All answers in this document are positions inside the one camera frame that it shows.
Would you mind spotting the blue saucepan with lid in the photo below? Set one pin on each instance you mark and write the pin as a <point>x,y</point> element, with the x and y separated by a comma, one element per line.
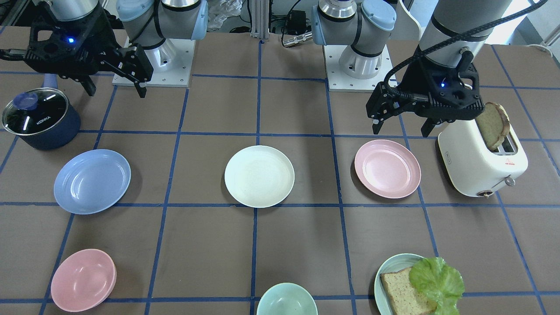
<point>42,117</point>

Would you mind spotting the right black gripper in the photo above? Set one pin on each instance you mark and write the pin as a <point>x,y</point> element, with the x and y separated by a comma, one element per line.
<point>102,37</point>

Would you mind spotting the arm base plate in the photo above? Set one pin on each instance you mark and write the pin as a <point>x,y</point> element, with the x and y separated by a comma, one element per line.
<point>172,63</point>
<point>340,81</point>

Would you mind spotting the white chair back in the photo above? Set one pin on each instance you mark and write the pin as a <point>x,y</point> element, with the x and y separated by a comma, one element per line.
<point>406,26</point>

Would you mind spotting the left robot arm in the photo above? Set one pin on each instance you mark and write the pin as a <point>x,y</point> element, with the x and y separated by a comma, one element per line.
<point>455,26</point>

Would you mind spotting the white plate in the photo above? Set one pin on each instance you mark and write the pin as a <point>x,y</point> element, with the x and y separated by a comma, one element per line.
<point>259,176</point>

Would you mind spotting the green lettuce leaf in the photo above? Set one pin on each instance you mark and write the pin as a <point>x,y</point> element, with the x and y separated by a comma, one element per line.
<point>439,282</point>

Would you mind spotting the white toaster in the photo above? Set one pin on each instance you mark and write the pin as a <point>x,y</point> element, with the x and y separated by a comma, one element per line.
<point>472,168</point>

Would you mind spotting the bread slice on plate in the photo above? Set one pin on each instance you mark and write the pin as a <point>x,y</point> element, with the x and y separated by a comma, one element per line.
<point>403,298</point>

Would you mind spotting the pink bowl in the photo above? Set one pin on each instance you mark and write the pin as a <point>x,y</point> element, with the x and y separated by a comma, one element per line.
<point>83,280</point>

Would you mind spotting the pink plate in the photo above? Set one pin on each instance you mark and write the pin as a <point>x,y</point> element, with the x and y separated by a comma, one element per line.
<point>387,169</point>

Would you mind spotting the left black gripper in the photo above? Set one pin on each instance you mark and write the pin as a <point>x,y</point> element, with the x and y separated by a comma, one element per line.
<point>408,81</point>

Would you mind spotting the toast slice in toaster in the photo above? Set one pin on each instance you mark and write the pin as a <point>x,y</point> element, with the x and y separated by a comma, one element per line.
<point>494,125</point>

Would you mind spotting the blue plate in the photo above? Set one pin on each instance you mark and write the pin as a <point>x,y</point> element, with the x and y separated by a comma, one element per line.
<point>92,181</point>

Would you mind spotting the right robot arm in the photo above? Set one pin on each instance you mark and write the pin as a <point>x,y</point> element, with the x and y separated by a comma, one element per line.
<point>148,23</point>

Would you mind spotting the green bowl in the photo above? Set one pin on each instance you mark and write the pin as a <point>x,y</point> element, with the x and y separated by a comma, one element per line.
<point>286,299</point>

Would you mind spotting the green plate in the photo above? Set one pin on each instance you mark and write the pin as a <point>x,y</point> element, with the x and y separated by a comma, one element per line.
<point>393,264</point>

